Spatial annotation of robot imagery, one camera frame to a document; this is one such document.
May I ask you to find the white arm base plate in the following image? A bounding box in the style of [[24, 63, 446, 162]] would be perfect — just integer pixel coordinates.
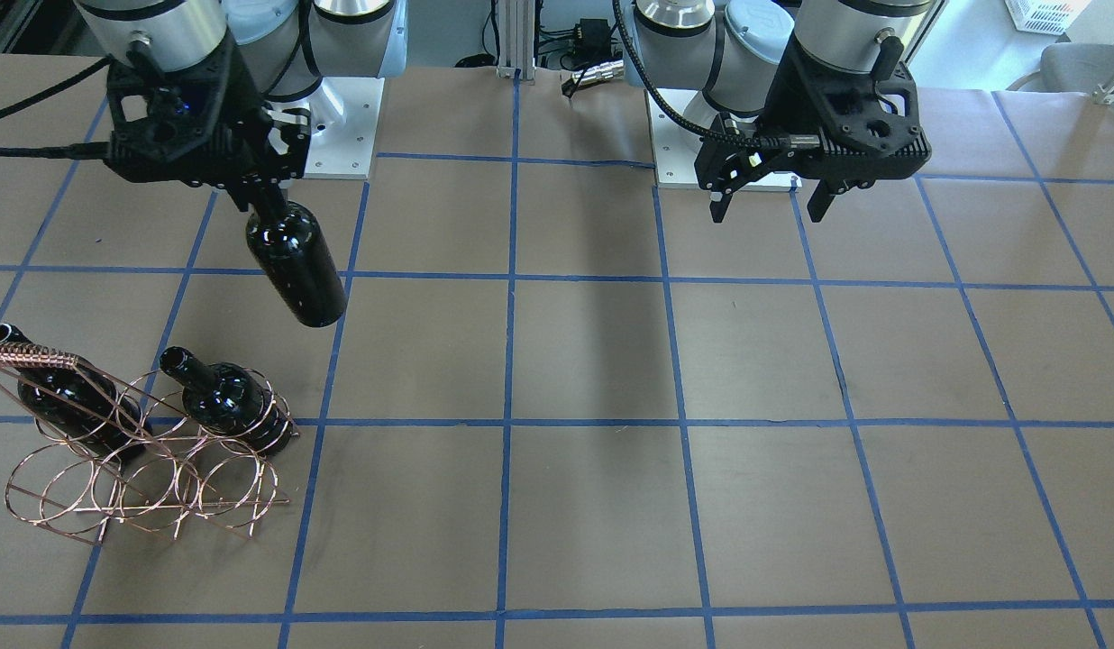
[[649, 86, 801, 191], [272, 77, 387, 181]]

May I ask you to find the dark glass wine bottle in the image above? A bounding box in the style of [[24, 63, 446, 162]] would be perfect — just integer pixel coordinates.
[[245, 188, 346, 328]]

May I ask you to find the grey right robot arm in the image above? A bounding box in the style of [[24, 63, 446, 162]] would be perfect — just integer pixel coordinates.
[[76, 1, 928, 247]]

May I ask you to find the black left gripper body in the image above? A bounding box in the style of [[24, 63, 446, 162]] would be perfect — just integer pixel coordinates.
[[760, 36, 934, 181]]

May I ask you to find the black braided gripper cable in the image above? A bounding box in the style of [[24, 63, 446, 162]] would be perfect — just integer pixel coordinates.
[[610, 0, 819, 150]]

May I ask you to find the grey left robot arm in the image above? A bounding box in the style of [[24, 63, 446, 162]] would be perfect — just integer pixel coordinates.
[[612, 1, 934, 223]]

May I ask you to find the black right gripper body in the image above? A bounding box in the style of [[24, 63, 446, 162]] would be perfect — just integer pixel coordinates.
[[104, 36, 268, 186]]

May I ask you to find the dark bottle in rack front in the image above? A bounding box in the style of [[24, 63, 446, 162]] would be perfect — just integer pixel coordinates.
[[159, 346, 293, 458]]

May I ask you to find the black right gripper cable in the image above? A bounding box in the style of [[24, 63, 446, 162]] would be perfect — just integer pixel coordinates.
[[0, 55, 116, 161]]

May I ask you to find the copper wire wine rack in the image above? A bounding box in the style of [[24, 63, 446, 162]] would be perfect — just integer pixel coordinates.
[[0, 343, 290, 545]]

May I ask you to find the dark bottle in rack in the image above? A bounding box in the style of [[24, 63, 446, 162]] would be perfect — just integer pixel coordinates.
[[16, 367, 152, 466], [159, 346, 293, 458]]

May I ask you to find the dark bottle in rack rear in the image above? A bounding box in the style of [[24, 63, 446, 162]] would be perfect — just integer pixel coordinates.
[[16, 367, 152, 466]]

